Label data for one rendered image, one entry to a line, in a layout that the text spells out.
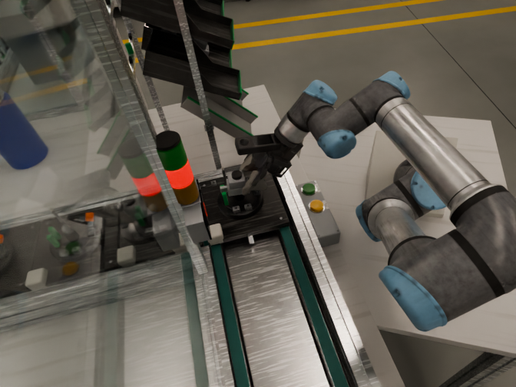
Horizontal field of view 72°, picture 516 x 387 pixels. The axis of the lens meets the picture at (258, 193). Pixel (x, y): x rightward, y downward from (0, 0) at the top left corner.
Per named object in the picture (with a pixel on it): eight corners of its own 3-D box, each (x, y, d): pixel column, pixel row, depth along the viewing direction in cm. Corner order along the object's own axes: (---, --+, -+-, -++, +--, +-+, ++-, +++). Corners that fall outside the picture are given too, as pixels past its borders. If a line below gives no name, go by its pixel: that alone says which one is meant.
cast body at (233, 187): (247, 182, 107) (246, 166, 101) (249, 193, 104) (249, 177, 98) (219, 186, 106) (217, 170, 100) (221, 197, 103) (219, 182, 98)
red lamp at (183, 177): (192, 167, 72) (186, 150, 68) (195, 185, 69) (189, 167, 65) (167, 173, 71) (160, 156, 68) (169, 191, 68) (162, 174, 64)
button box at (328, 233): (315, 191, 118) (315, 179, 113) (339, 243, 105) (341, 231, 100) (295, 196, 117) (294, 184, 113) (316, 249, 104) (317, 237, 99)
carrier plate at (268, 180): (268, 170, 119) (268, 165, 118) (289, 226, 104) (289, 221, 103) (198, 186, 117) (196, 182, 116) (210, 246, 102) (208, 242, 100)
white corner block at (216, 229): (222, 229, 105) (219, 222, 102) (225, 243, 102) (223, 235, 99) (206, 233, 105) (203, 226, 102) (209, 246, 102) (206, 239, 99)
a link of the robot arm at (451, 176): (588, 243, 45) (385, 54, 75) (504, 285, 48) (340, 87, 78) (576, 266, 54) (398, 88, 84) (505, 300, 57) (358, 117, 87)
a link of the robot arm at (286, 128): (291, 126, 86) (282, 107, 91) (280, 140, 88) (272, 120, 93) (313, 136, 90) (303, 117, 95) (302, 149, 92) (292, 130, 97)
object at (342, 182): (487, 126, 141) (491, 120, 139) (544, 364, 86) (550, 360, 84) (311, 111, 156) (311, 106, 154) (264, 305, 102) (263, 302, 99)
